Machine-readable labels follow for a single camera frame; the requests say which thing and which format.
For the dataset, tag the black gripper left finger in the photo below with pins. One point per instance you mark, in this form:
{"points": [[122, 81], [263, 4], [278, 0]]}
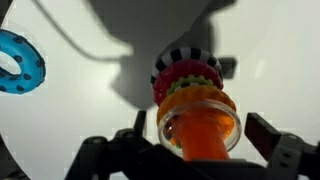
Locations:
{"points": [[139, 124]]}

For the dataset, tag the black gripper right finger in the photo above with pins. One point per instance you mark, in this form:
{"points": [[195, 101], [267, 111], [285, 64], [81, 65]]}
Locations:
{"points": [[262, 135]]}

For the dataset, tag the black white striped base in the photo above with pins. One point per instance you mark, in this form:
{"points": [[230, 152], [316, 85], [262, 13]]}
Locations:
{"points": [[183, 53]]}

